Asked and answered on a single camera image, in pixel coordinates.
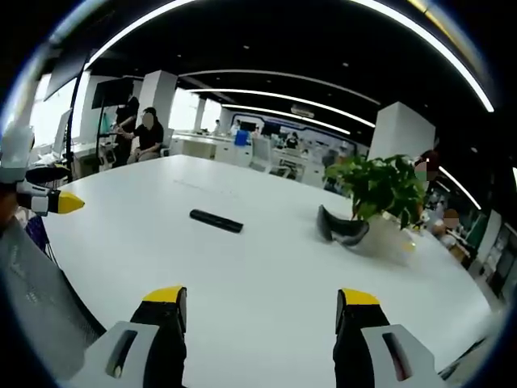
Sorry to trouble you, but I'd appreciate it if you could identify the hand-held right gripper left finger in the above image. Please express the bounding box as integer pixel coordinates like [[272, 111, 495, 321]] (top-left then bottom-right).
[[71, 285, 188, 388]]

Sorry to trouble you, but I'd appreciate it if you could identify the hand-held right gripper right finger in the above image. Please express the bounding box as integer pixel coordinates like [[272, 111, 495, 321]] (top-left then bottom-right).
[[332, 288, 448, 388]]

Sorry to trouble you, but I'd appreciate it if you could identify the black remote control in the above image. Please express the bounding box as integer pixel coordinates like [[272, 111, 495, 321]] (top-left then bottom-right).
[[189, 208, 245, 234]]

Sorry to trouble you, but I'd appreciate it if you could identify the black floor stand pole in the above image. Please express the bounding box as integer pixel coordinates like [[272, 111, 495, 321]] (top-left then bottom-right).
[[64, 60, 88, 183]]

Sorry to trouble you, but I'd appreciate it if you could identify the grey mesh office chair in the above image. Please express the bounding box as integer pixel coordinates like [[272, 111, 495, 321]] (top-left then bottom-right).
[[0, 220, 106, 383]]

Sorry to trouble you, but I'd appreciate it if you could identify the black and grey headset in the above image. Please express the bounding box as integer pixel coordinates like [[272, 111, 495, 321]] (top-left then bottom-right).
[[316, 204, 371, 247]]

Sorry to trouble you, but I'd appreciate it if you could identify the green potted plant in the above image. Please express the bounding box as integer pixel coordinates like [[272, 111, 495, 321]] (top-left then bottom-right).
[[322, 154, 429, 266]]

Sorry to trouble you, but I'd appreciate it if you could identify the white office chair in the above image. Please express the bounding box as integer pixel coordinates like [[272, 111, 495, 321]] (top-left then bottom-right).
[[249, 137, 274, 173]]

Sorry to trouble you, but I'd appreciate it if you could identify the black wall monitor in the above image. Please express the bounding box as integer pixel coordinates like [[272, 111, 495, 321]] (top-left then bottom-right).
[[91, 77, 137, 110]]

